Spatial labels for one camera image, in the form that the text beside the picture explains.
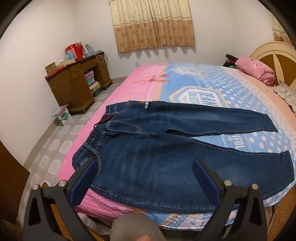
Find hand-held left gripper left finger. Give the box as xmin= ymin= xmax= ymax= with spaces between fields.
xmin=22 ymin=156 xmax=102 ymax=241

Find brown cardboard box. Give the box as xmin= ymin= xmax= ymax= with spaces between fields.
xmin=45 ymin=61 xmax=66 ymax=76

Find dark clothes pile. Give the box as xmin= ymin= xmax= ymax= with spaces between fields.
xmin=223 ymin=54 xmax=242 ymax=69

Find person's grey trouser leg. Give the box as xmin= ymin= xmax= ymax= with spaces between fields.
xmin=110 ymin=213 xmax=166 ymax=241

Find woven wicker chair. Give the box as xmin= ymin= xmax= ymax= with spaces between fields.
xmin=265 ymin=185 xmax=296 ymax=241

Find white and teal box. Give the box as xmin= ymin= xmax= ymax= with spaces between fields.
xmin=80 ymin=42 xmax=94 ymax=57

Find cream and brown headboard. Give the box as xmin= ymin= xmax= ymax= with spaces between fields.
xmin=250 ymin=41 xmax=296 ymax=87

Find red gift bag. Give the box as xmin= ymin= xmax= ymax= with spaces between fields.
xmin=65 ymin=43 xmax=84 ymax=61

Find brown wooden desk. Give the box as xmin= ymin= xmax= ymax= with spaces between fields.
xmin=45 ymin=52 xmax=113 ymax=114

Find stack of pastel books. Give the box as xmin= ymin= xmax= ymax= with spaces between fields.
xmin=84 ymin=71 xmax=101 ymax=96

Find pink folded quilt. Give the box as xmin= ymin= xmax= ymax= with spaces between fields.
xmin=235 ymin=57 xmax=275 ymax=86

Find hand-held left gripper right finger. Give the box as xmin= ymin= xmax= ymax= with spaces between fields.
xmin=192 ymin=158 xmax=269 ymax=241

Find brown wooden door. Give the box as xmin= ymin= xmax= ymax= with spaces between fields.
xmin=0 ymin=141 xmax=31 ymax=224

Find white and green cardboard box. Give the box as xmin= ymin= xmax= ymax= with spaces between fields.
xmin=52 ymin=105 xmax=72 ymax=126

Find fringed patterned cloth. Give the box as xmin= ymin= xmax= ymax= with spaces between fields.
xmin=272 ymin=81 xmax=296 ymax=114

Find beige patterned window curtain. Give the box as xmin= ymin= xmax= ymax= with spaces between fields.
xmin=109 ymin=0 xmax=196 ymax=53
xmin=272 ymin=20 xmax=294 ymax=46

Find blue denim jeans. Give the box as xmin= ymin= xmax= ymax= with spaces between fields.
xmin=72 ymin=100 xmax=295 ymax=214

